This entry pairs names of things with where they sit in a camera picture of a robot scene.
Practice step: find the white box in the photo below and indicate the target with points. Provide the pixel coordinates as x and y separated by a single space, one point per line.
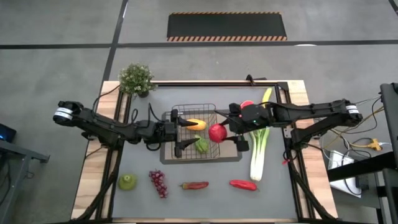
339 161

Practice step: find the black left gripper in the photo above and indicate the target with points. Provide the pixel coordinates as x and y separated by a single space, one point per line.
166 132

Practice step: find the long red and green pepper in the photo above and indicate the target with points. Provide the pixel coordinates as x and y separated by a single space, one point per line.
196 185

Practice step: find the yellow power splitter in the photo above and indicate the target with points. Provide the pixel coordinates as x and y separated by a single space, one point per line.
374 144

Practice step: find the red pointed pepper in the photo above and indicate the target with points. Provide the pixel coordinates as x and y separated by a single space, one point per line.
244 185

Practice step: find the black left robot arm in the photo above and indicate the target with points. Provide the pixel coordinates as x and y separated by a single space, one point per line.
102 127

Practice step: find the black clamp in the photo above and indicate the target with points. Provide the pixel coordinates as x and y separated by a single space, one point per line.
250 80

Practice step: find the watermelon slice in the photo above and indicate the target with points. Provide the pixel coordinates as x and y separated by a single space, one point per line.
246 103

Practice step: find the grey metal stand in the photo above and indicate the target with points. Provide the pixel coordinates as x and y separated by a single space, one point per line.
18 152

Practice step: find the black hazard striped floor mat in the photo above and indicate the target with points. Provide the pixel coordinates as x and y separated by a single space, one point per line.
227 26

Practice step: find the red tomato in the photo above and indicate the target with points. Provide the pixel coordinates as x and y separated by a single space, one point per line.
217 133

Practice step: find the brown placemat with dark border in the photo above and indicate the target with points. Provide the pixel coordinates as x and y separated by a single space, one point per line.
230 155

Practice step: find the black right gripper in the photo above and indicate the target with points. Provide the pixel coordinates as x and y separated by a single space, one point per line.
255 115

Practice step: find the black device with blue light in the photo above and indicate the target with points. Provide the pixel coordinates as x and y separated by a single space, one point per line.
6 133

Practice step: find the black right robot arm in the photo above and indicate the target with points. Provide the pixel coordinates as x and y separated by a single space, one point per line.
311 110

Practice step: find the black aluminium table frame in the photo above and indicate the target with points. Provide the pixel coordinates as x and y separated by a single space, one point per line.
217 84

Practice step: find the black equipment stand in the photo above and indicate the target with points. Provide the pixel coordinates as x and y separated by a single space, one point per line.
390 109

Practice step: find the small potted green plant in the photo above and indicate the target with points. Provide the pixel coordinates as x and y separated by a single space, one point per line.
135 79

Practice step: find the small red tag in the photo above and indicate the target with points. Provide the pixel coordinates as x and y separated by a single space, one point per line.
285 161

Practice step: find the green and white celery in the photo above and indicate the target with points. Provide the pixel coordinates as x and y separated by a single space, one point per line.
258 155

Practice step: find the light green bell pepper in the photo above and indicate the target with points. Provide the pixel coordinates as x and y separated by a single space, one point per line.
202 145

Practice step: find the silver metal bracket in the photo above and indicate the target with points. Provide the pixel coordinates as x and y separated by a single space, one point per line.
287 133

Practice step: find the yellow orange mango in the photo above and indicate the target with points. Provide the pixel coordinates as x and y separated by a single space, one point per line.
199 125

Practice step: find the red grape bunch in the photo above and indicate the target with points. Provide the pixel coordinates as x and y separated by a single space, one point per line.
159 183

